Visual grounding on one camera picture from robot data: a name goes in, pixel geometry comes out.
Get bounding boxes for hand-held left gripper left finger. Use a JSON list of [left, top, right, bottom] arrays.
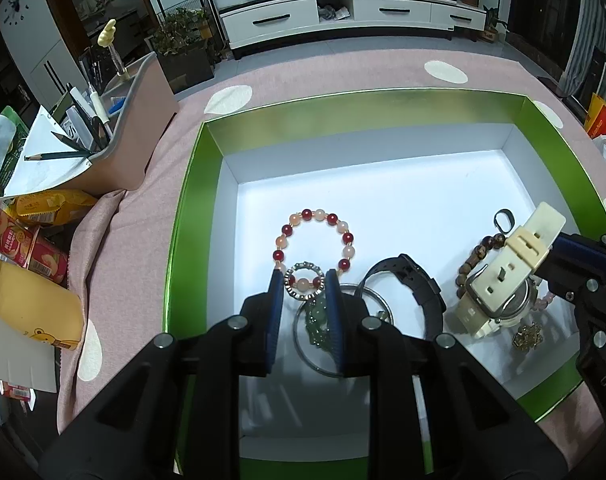
[[37, 269, 286, 480]]

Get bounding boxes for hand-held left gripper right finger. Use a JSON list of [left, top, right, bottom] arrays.
[[324, 269, 568, 480]]

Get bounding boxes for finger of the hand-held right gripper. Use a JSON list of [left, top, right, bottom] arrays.
[[553, 232, 606, 282], [533, 260, 606, 361]]

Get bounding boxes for green jade pendant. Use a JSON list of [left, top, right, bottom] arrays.
[[303, 300, 336, 348]]

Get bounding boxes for silver bangle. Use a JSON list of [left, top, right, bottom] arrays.
[[292, 282, 395, 378]]

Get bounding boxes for gold charm trinket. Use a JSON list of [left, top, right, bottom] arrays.
[[512, 322, 545, 351]]

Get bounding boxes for cream wrist watch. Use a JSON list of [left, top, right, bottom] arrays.
[[443, 201, 568, 338]]

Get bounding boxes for brown wooden bead bracelet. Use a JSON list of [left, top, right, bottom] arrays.
[[456, 232, 509, 306]]

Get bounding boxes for red bead bracelet with charm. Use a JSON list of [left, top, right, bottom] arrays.
[[272, 207, 358, 303]]

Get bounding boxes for green cardboard box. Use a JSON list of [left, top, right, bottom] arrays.
[[163, 87, 606, 480]]

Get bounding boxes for black wrist watch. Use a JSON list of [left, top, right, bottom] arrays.
[[357, 253, 448, 341]]

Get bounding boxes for red and yellow bag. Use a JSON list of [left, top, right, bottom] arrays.
[[583, 92, 606, 141]]

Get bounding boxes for pink polka dot tablecloth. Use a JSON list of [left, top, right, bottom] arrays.
[[57, 45, 606, 433]]

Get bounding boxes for pink desk organizer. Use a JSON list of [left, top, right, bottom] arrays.
[[85, 51, 180, 197]]

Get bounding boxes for small potted plant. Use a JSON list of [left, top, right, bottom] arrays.
[[480, 6, 509, 45]]

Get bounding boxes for yellow cardboard box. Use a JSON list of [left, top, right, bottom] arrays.
[[0, 252, 86, 352]]

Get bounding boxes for yellow snack packet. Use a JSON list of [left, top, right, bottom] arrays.
[[8, 189, 98, 226]]

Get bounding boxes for white cardboard box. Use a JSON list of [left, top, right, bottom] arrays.
[[0, 310, 58, 393]]

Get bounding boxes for green pencil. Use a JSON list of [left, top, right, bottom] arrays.
[[24, 149, 96, 162]]

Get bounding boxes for white notepad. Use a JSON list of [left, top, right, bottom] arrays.
[[3, 105, 94, 198]]

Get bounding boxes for potted plant in dark planter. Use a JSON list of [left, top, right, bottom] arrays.
[[150, 7, 221, 93]]

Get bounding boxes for white tv cabinet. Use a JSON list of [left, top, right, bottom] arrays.
[[219, 0, 488, 61]]

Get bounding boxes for green and white packet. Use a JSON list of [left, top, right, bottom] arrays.
[[0, 106, 34, 196]]

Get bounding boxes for yellow figurine pen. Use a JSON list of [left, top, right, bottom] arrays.
[[98, 19, 132, 79]]

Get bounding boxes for pink bead bracelet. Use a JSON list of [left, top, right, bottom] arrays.
[[530, 287, 556, 311]]

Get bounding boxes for dark metal ring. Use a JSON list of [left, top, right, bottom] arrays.
[[493, 208, 516, 235]]

